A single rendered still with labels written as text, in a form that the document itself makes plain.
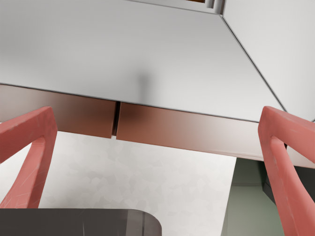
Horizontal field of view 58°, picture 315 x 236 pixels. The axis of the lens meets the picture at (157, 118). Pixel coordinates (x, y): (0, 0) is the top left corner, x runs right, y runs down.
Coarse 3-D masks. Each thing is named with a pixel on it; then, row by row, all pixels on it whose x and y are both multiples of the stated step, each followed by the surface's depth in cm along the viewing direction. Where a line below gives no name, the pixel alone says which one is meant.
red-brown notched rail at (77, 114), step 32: (0, 96) 29; (32, 96) 29; (64, 96) 29; (64, 128) 30; (96, 128) 30; (128, 128) 30; (160, 128) 30; (192, 128) 30; (224, 128) 30; (256, 128) 30
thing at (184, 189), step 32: (64, 160) 45; (96, 160) 45; (128, 160) 45; (160, 160) 45; (192, 160) 45; (224, 160) 45; (0, 192) 46; (64, 192) 46; (96, 192) 46; (128, 192) 46; (160, 192) 46; (192, 192) 46; (224, 192) 46; (192, 224) 47
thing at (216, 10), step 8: (136, 0) 26; (144, 0) 26; (152, 0) 26; (160, 0) 26; (168, 0) 28; (176, 0) 28; (184, 0) 28; (208, 0) 28; (216, 0) 26; (224, 0) 25; (192, 8) 26; (200, 8) 26; (208, 8) 26; (216, 8) 26; (248, 56) 26; (264, 80) 26
